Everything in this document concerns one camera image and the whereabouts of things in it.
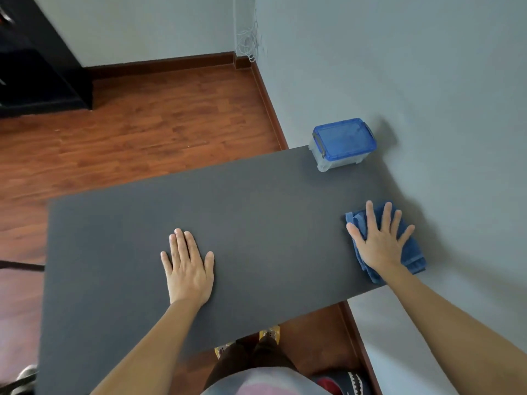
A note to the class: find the person's right hand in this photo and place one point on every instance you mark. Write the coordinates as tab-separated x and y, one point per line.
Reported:
381	250

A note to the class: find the person's left hand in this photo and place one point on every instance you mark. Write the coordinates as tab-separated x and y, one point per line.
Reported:
188	279

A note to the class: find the person's right middle finger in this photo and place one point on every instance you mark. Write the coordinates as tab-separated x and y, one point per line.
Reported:
386	217

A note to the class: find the person's left middle finger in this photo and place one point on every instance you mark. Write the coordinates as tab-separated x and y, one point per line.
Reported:
181	245

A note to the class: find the person's left little finger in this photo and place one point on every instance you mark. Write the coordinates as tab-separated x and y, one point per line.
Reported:
166	263

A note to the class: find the person's left thumb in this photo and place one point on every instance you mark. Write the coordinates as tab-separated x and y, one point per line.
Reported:
209	263

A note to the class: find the person's right little finger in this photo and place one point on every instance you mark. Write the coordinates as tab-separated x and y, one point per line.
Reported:
406	236

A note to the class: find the person's right thumb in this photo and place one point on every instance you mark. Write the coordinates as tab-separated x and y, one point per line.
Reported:
355	234

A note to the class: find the blue cleaning cloth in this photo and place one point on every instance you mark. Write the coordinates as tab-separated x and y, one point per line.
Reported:
411	255

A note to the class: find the person's right forearm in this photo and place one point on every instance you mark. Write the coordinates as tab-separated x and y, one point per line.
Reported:
457	333

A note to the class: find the person's left forearm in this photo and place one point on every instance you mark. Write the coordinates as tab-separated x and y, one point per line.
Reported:
144	353

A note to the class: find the clear box with blue lid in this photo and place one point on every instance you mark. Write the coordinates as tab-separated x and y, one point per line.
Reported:
344	141

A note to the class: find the yellow slipper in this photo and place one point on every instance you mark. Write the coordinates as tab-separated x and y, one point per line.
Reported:
224	349
269	334

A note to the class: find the dark brown trousers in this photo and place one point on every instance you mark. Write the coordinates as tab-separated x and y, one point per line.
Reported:
251	359

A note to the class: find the grey and pink shirt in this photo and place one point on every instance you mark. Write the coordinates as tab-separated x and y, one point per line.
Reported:
263	384

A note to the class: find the black table leg bar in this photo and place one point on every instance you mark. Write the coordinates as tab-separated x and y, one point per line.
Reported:
20	266

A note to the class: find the black bag with teeth print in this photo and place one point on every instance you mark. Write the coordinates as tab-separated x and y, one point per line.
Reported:
346	384

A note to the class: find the black chair base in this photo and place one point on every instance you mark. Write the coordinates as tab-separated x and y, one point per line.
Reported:
25	378

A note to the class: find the black cabinet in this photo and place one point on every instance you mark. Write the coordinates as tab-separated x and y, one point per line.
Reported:
37	65

